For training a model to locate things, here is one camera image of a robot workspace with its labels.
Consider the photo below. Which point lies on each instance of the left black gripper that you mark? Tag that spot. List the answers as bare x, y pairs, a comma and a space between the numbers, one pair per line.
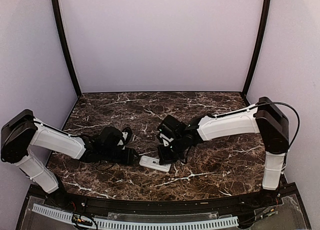
128, 158

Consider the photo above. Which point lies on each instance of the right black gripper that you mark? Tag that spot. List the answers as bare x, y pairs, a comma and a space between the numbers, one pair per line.
164, 159

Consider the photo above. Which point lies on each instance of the white remote control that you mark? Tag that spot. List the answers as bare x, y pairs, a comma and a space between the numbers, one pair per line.
154, 163

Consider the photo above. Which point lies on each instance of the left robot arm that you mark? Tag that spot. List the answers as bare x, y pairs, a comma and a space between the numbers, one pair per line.
24, 131

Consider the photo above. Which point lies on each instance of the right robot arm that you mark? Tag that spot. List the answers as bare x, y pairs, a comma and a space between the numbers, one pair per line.
265, 118

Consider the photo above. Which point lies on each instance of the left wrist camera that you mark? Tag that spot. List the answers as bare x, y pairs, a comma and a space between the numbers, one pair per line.
126, 137

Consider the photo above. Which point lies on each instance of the black front rail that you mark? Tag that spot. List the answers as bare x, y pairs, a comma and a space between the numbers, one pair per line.
95, 205

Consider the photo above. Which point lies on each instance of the white slotted cable duct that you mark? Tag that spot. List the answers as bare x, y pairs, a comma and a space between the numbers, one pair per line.
138, 221

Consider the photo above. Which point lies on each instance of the left black frame post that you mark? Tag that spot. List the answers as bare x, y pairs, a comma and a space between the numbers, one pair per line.
65, 47

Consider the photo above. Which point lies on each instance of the black frame post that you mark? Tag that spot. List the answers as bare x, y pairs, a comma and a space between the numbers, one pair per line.
65, 47
257, 47

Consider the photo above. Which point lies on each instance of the right black frame post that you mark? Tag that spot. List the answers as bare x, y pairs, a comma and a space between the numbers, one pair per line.
257, 47

